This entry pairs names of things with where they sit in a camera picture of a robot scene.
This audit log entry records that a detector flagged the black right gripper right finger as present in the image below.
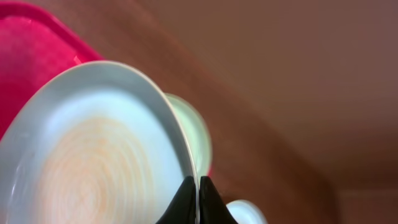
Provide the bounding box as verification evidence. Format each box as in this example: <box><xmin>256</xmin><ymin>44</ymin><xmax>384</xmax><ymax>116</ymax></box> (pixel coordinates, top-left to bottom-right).
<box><xmin>199</xmin><ymin>176</ymin><xmax>238</xmax><ymax>224</ymax></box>

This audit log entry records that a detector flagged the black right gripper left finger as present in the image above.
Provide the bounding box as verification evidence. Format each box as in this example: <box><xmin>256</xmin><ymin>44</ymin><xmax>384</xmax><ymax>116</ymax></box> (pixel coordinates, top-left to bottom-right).
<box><xmin>156</xmin><ymin>176</ymin><xmax>197</xmax><ymax>224</ymax></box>

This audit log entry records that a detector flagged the pale blue plate front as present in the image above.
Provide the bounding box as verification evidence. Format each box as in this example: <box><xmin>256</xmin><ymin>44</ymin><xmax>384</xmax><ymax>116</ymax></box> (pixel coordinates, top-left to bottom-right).
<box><xmin>226</xmin><ymin>200</ymin><xmax>268</xmax><ymax>224</ymax></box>

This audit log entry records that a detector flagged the pale blue plate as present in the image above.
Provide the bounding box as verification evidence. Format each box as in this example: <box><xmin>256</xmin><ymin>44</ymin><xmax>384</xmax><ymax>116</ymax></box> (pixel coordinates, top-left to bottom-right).
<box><xmin>166</xmin><ymin>93</ymin><xmax>213</xmax><ymax>177</ymax></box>
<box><xmin>1</xmin><ymin>61</ymin><xmax>197</xmax><ymax>223</ymax></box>
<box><xmin>226</xmin><ymin>200</ymin><xmax>268</xmax><ymax>224</ymax></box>

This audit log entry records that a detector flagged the pale blue plate back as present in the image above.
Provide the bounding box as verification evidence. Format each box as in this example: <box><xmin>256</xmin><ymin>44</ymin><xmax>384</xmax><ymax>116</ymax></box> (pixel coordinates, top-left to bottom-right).
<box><xmin>166</xmin><ymin>93</ymin><xmax>213</xmax><ymax>177</ymax></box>

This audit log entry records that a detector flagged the red serving tray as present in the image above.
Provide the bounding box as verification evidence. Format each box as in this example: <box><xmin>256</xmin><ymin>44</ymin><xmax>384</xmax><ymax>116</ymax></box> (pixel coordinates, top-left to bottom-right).
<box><xmin>1</xmin><ymin>1</ymin><xmax>102</xmax><ymax>133</ymax></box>

